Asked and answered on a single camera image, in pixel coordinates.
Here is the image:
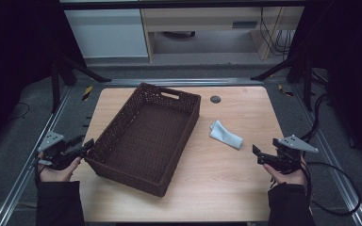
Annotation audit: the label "person's left hand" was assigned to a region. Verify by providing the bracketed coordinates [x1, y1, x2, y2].
[38, 153, 83, 183]

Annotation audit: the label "yellow black floor tape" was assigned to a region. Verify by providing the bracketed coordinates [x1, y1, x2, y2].
[277, 84, 295, 98]
[81, 85, 93, 102]

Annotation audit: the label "thick black floor cable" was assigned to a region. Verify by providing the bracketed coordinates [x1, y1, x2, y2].
[299, 93, 332, 143]

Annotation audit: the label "person's right hand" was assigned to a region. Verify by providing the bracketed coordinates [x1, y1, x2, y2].
[262, 156, 307, 186]

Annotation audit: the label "brown woven basket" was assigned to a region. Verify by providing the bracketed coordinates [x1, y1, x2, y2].
[84, 82, 202, 198]

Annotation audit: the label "black round base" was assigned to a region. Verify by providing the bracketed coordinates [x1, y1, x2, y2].
[161, 30, 196, 40]

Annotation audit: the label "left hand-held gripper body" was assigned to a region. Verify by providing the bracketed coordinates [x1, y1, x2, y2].
[37, 130, 76, 171]

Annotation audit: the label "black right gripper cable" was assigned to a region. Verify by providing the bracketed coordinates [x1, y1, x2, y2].
[301, 155, 313, 205]

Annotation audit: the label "black metal stand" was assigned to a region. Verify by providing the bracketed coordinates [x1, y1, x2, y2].
[250, 53, 316, 112]
[50, 53, 112, 114]

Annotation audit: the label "light blue cloth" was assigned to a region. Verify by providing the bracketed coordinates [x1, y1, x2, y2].
[209, 119, 244, 151]

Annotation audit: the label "aluminium floor rail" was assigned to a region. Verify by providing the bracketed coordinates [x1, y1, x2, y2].
[103, 77, 265, 88]
[0, 86, 74, 226]
[290, 84, 362, 226]

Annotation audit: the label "hanging black cables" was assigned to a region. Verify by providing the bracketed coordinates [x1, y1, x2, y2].
[258, 7, 296, 59]

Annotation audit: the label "white cabinet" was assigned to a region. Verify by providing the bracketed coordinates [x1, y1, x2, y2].
[64, 8, 149, 59]

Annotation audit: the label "light wooden desk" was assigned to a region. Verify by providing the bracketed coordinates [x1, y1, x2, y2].
[140, 7, 305, 62]

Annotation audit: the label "thin black floor cable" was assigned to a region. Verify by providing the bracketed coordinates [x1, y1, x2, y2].
[8, 102, 31, 121]

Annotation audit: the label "black looped floor cable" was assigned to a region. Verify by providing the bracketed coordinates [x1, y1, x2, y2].
[305, 161, 362, 217]

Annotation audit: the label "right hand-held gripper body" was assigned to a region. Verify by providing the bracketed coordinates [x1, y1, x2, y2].
[271, 135, 320, 173]

